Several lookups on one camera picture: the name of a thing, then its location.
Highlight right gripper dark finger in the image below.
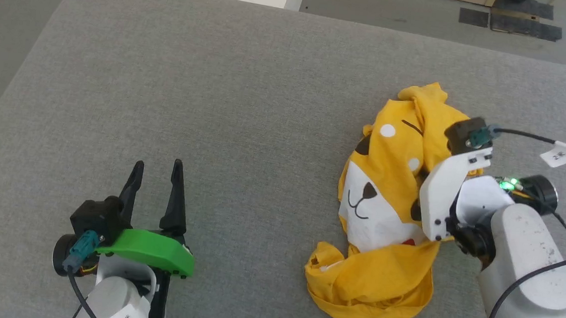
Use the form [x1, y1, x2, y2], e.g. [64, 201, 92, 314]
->
[409, 199, 425, 222]

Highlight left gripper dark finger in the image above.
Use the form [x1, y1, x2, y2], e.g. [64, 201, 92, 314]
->
[157, 158, 193, 245]
[115, 159, 145, 233]

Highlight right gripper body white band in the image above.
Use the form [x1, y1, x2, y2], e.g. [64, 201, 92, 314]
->
[415, 142, 494, 246]

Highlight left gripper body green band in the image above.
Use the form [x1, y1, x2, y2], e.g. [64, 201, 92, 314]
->
[91, 225, 198, 318]

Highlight yellow dog print t-shirt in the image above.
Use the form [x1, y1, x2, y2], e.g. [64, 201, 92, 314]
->
[300, 73, 491, 318]

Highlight small black floor mat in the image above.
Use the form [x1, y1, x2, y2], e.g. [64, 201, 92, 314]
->
[458, 7, 490, 29]

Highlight left cable white paper tag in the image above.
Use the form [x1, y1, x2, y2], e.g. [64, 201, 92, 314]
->
[100, 290, 153, 318]

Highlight cable white paper tag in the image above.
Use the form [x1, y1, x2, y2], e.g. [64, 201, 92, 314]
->
[538, 140, 566, 169]
[100, 290, 153, 318]

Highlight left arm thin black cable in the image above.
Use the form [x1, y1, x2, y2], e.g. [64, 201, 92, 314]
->
[62, 259, 106, 318]

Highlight right camera thin black cable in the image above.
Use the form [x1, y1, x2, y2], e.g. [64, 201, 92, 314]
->
[485, 123, 566, 164]

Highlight right arm looping black cable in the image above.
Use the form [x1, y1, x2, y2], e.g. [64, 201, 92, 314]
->
[484, 183, 566, 318]

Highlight right cable white paper tag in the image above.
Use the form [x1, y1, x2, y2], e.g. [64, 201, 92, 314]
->
[538, 140, 566, 169]

